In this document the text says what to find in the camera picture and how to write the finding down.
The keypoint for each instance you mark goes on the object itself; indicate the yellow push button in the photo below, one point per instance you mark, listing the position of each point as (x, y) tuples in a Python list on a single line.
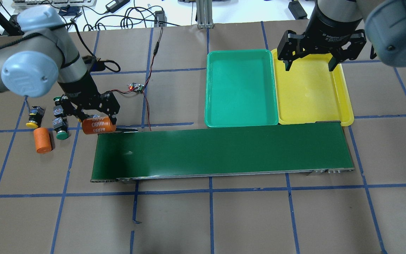
[(36, 114)]

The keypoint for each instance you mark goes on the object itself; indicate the aluminium frame post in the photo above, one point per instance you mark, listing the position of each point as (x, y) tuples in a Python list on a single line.
[(204, 14)]

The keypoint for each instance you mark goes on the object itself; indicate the black power adapter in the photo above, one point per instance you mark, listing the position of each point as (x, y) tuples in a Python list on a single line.
[(160, 19)]

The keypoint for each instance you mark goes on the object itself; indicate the green push button lower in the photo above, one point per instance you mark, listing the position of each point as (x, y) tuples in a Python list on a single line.
[(60, 126)]

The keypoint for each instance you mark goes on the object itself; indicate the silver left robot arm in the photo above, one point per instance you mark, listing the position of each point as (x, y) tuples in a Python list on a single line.
[(46, 55)]

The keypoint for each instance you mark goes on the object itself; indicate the small motor controller board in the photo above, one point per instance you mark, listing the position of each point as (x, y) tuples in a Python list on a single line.
[(136, 88)]

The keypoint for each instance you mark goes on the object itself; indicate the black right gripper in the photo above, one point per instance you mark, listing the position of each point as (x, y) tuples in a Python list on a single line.
[(331, 22)]

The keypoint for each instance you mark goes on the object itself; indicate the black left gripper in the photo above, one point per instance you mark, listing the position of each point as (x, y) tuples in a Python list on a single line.
[(80, 89)]

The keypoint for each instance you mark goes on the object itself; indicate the green plastic tray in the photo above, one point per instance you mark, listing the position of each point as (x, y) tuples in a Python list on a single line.
[(240, 89)]

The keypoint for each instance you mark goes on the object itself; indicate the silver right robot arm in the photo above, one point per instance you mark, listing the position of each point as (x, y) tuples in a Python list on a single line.
[(384, 23)]

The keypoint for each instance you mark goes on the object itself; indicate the green push button upper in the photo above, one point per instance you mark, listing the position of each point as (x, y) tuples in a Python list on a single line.
[(58, 110)]

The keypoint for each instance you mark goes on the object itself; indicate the orange cylinder labelled 4680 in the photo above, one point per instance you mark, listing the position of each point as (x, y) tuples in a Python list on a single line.
[(97, 125)]

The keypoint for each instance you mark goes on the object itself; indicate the yellow plastic tray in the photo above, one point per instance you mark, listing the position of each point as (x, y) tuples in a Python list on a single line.
[(310, 93)]

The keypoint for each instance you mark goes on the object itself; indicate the green conveyor belt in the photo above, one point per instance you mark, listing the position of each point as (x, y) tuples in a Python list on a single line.
[(254, 150)]

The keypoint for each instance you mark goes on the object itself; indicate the plain orange cylinder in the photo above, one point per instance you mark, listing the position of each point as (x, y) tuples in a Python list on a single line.
[(42, 140)]

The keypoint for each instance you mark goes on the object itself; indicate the green push button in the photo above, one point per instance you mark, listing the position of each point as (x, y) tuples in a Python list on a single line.
[(60, 126), (58, 110)]

